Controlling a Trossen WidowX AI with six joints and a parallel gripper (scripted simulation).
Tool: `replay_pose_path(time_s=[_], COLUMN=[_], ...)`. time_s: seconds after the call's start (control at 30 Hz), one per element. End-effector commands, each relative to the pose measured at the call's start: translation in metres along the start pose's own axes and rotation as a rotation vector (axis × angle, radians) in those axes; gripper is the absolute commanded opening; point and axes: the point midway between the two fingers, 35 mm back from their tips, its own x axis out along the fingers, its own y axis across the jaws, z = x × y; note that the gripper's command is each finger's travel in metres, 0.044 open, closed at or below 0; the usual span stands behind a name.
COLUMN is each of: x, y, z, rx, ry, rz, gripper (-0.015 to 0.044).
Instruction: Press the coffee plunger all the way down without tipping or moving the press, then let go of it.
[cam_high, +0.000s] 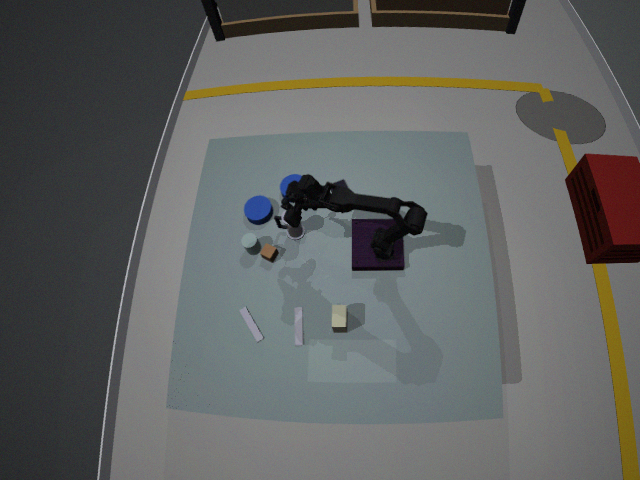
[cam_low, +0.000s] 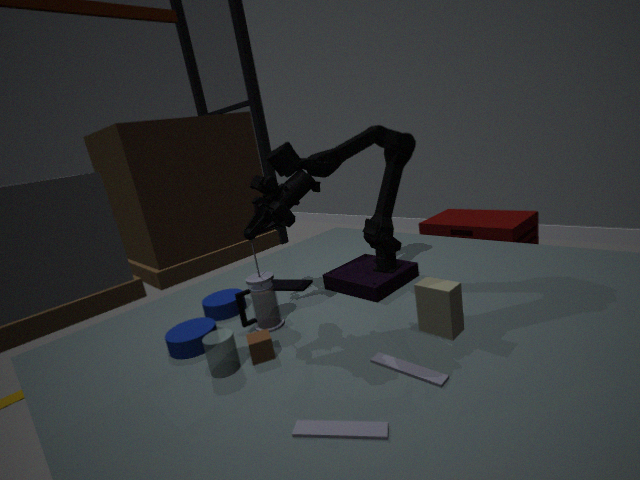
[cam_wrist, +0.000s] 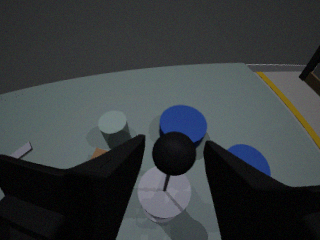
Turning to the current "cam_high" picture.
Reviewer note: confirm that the dark blue short cylinder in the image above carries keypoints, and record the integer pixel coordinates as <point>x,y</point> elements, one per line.
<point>288,179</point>
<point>258,210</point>

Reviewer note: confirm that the brown cube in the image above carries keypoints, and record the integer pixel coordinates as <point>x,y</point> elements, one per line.
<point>269,253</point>

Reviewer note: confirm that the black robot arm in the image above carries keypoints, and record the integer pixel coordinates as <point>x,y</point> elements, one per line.
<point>344,199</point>

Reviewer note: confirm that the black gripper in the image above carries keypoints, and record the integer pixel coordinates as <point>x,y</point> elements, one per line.
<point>293,213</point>

